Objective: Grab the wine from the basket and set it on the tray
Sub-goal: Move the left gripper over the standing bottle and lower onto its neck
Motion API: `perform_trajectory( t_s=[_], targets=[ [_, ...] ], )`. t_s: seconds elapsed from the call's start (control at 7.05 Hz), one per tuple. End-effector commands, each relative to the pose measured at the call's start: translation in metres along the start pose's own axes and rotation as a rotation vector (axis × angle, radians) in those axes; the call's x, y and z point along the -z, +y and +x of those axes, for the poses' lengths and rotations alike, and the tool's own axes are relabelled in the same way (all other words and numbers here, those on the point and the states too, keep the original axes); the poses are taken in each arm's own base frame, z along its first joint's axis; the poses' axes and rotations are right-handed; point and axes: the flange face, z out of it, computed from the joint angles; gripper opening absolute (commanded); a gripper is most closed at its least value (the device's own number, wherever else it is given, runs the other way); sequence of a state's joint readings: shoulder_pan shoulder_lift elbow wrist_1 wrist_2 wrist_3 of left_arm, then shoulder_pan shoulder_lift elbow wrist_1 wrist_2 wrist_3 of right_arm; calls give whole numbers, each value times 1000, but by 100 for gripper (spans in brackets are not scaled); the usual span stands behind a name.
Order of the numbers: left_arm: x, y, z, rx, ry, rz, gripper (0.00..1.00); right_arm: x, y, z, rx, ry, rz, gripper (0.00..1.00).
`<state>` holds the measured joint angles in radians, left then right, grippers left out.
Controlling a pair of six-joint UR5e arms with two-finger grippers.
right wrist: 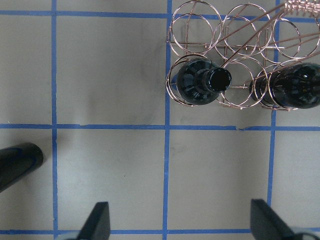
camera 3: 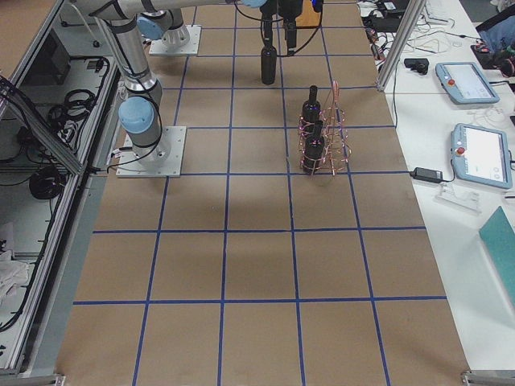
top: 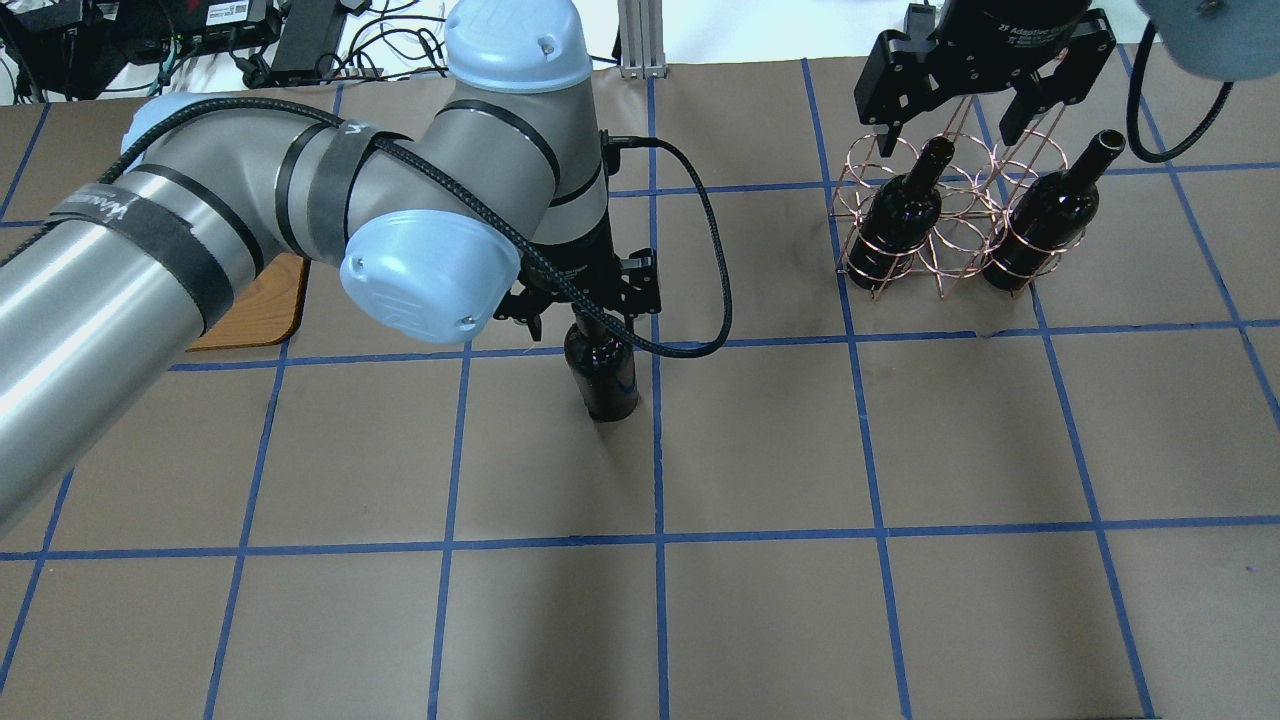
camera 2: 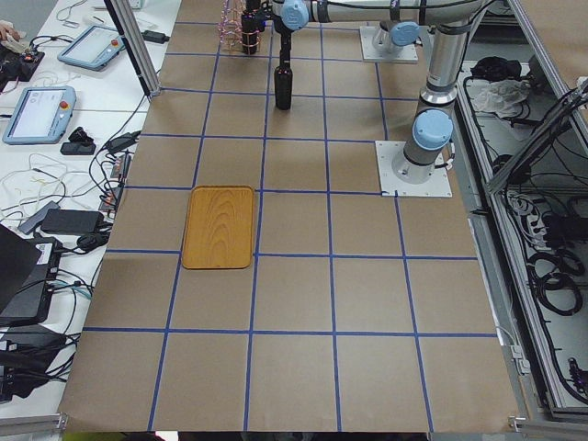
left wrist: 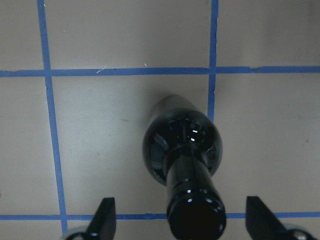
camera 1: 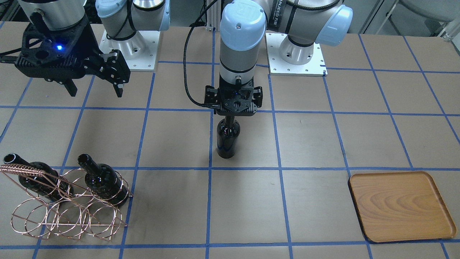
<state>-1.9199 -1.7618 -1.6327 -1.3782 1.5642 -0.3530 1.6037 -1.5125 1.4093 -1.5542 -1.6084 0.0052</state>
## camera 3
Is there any small black webcam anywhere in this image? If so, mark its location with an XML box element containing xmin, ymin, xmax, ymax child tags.
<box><xmin>403</xmin><ymin>58</ymin><xmax>429</xmax><ymax>75</ymax></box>

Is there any wooden tray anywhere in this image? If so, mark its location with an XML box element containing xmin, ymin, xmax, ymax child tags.
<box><xmin>296</xmin><ymin>0</ymin><xmax>321</xmax><ymax>29</ymax></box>

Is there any aluminium frame post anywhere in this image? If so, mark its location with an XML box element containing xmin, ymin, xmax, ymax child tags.
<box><xmin>377</xmin><ymin>0</ymin><xmax>426</xmax><ymax>92</ymax></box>

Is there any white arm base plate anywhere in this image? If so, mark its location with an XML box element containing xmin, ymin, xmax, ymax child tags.
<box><xmin>149</xmin><ymin>25</ymin><xmax>202</xmax><ymax>56</ymax></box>
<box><xmin>116</xmin><ymin>126</ymin><xmax>187</xmax><ymax>178</ymax></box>

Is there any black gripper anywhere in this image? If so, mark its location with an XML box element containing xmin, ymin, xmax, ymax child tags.
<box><xmin>261</xmin><ymin>0</ymin><xmax>323</xmax><ymax>47</ymax></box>

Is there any teach pendant near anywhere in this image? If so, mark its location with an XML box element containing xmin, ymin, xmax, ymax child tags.
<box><xmin>451</xmin><ymin>123</ymin><xmax>513</xmax><ymax>189</ymax></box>

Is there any teach pendant far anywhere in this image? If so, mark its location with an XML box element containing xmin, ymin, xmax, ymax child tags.
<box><xmin>435</xmin><ymin>62</ymin><xmax>500</xmax><ymax>105</ymax></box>

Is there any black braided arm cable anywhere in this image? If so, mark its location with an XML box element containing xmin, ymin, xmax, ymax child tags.
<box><xmin>234</xmin><ymin>0</ymin><xmax>325</xmax><ymax>57</ymax></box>

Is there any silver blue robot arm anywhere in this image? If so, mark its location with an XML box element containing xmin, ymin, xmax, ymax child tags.
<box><xmin>73</xmin><ymin>0</ymin><xmax>303</xmax><ymax>95</ymax></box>
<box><xmin>136</xmin><ymin>9</ymin><xmax>201</xmax><ymax>55</ymax></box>

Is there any copper wire bottle basket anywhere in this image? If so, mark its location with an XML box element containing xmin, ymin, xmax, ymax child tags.
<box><xmin>298</xmin><ymin>80</ymin><xmax>352</xmax><ymax>175</ymax></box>

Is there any white cloth rag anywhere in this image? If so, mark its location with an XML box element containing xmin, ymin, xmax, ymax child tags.
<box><xmin>0</xmin><ymin>223</ymin><xmax>30</xmax><ymax>310</ymax></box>

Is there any black power adapter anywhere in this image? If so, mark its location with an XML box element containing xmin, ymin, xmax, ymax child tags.
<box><xmin>410</xmin><ymin>167</ymin><xmax>443</xmax><ymax>183</ymax></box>

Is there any teal notebook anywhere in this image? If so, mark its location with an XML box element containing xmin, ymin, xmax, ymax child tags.
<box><xmin>479</xmin><ymin>207</ymin><xmax>514</xmax><ymax>308</ymax></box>

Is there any dark wine bottle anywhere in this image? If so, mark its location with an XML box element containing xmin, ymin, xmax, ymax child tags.
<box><xmin>302</xmin><ymin>120</ymin><xmax>325</xmax><ymax>175</ymax></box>
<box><xmin>302</xmin><ymin>85</ymin><xmax>321</xmax><ymax>124</ymax></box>
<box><xmin>261</xmin><ymin>42</ymin><xmax>277</xmax><ymax>85</ymax></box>

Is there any dark wine bottle front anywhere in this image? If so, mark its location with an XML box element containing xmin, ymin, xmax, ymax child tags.
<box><xmin>302</xmin><ymin>120</ymin><xmax>325</xmax><ymax>175</ymax></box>

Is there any teach pendant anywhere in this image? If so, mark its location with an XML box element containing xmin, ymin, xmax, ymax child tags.
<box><xmin>435</xmin><ymin>62</ymin><xmax>500</xmax><ymax>105</ymax></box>
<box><xmin>451</xmin><ymin>123</ymin><xmax>513</xmax><ymax>189</ymax></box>

